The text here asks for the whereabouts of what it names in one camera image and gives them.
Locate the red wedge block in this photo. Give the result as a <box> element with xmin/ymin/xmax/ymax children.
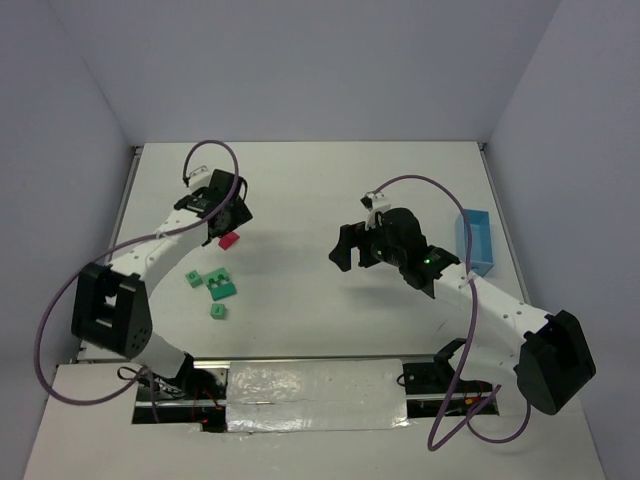
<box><xmin>218</xmin><ymin>232</ymin><xmax>240</xmax><ymax>251</ymax></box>

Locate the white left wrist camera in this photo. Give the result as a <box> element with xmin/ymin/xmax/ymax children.
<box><xmin>187</xmin><ymin>166</ymin><xmax>212</xmax><ymax>191</ymax></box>

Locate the blue plastic bin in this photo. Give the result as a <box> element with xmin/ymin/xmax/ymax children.
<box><xmin>454</xmin><ymin>209</ymin><xmax>494</xmax><ymax>277</ymax></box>

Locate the white front cover board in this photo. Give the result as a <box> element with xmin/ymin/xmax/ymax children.
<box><xmin>25</xmin><ymin>353</ymin><xmax>604</xmax><ymax>479</ymax></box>

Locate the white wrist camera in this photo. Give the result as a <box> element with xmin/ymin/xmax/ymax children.
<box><xmin>187</xmin><ymin>166</ymin><xmax>212</xmax><ymax>191</ymax></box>
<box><xmin>360</xmin><ymin>192</ymin><xmax>391</xmax><ymax>229</ymax></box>

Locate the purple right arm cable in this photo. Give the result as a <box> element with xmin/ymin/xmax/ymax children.
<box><xmin>372</xmin><ymin>174</ymin><xmax>534</xmax><ymax>451</ymax></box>

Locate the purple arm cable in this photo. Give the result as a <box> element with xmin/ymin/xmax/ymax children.
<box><xmin>38</xmin><ymin>140</ymin><xmax>240</xmax><ymax>424</ymax></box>
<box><xmin>372</xmin><ymin>174</ymin><xmax>534</xmax><ymax>451</ymax></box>

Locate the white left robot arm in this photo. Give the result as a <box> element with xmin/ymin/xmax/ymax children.
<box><xmin>71</xmin><ymin>169</ymin><xmax>252</xmax><ymax>396</ymax></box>

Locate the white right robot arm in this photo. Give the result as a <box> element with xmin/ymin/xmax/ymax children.
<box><xmin>329</xmin><ymin>208</ymin><xmax>596</xmax><ymax>415</ymax></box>

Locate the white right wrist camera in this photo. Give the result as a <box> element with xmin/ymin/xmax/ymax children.
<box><xmin>360</xmin><ymin>192</ymin><xmax>391</xmax><ymax>229</ymax></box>

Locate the green letter cube F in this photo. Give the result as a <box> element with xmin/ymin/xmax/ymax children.
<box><xmin>210</xmin><ymin>303</ymin><xmax>227</xmax><ymax>320</ymax></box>

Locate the aluminium table edge rail left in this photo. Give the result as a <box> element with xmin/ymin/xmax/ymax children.
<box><xmin>71</xmin><ymin>145</ymin><xmax>144</xmax><ymax>358</ymax></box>

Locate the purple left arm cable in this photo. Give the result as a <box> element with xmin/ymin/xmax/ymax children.
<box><xmin>38</xmin><ymin>140</ymin><xmax>240</xmax><ymax>424</ymax></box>

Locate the aluminium table edge rail right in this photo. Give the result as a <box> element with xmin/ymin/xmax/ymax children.
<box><xmin>478</xmin><ymin>143</ymin><xmax>539</xmax><ymax>309</ymax></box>

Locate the green arch block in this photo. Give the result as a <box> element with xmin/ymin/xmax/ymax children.
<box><xmin>201</xmin><ymin>268</ymin><xmax>230</xmax><ymax>288</ymax></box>
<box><xmin>208</xmin><ymin>282</ymin><xmax>237</xmax><ymax>302</ymax></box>

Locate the aluminium table edge rail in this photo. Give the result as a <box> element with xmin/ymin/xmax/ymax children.
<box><xmin>478</xmin><ymin>143</ymin><xmax>539</xmax><ymax>309</ymax></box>
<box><xmin>71</xmin><ymin>145</ymin><xmax>144</xmax><ymax>358</ymax></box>

